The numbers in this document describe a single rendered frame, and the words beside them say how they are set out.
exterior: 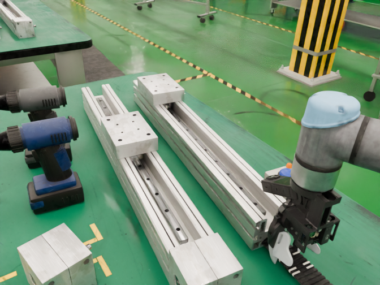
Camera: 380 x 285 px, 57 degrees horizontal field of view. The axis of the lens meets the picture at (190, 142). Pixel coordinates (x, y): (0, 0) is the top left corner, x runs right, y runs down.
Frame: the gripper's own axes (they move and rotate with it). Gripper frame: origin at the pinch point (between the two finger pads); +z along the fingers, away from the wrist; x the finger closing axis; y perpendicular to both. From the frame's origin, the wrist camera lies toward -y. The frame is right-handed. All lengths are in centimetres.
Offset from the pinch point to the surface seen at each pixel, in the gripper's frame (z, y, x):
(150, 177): -3.7, -29.8, -18.3
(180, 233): -3.7, -10.0, -19.0
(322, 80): 77, -212, 236
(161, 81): -11, -70, 1
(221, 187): -5.0, -18.0, -5.0
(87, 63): 77, -352, 24
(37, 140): -17, -34, -41
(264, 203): -3.4, -10.8, 2.2
